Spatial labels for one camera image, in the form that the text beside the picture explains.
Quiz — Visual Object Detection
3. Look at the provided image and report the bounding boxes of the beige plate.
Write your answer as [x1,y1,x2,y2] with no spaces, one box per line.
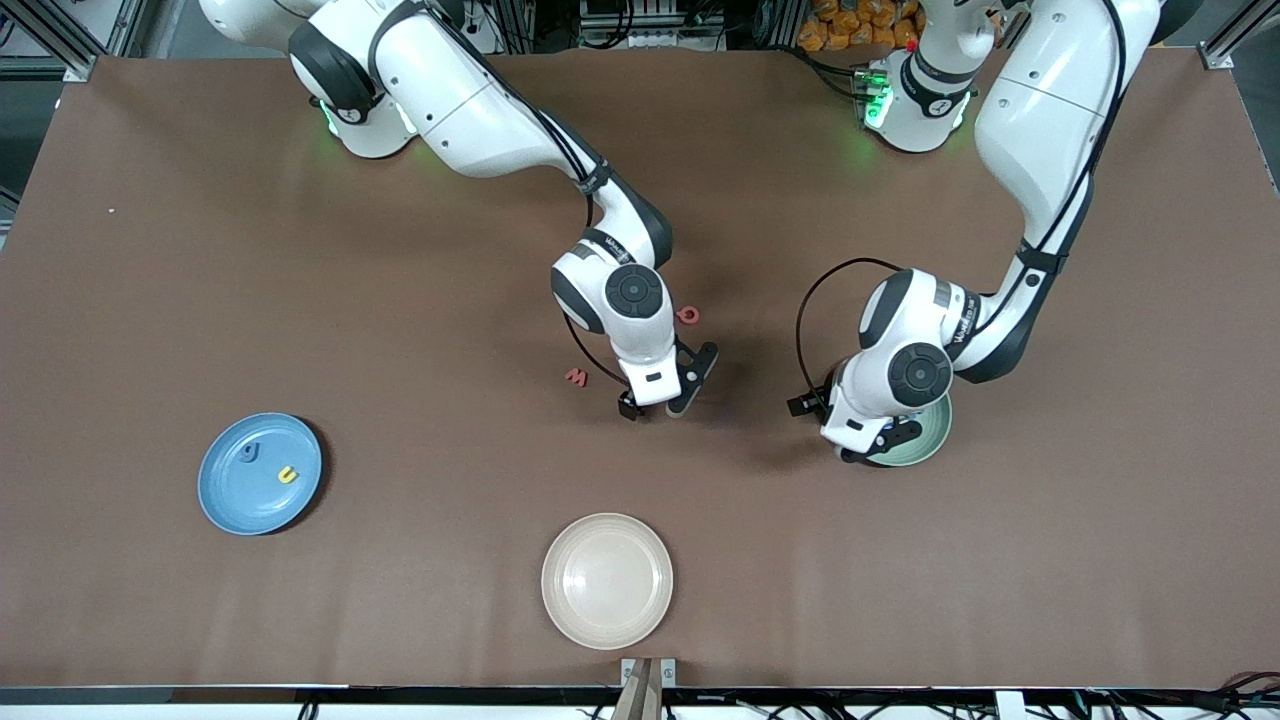
[541,512,675,651]

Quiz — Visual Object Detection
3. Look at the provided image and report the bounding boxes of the aluminium frame profile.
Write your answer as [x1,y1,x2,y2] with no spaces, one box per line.
[1205,0,1280,71]
[0,0,166,81]

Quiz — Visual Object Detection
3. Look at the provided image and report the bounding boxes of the red black cable bundle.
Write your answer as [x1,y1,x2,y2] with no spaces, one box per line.
[1185,672,1280,716]

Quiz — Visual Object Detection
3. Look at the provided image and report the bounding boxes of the orange bags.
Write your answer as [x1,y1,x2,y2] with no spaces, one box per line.
[798,0,923,53]

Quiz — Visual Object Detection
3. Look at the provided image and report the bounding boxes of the green plate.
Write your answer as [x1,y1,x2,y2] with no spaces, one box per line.
[880,395,954,468]

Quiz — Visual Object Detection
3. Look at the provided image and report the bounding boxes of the black table edge rail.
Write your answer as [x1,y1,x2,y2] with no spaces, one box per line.
[0,685,1280,706]

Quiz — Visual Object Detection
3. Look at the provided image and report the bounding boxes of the grey electronics box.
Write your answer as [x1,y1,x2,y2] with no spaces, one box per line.
[578,0,728,51]

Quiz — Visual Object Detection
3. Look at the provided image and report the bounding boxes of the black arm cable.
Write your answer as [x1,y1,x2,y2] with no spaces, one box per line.
[795,0,1131,399]
[440,20,631,393]

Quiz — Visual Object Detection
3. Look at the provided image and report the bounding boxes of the blue plate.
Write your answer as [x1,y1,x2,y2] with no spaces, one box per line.
[197,412,324,537]

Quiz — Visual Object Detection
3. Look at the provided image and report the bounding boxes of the grey metal bracket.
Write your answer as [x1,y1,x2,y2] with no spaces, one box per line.
[620,657,678,689]

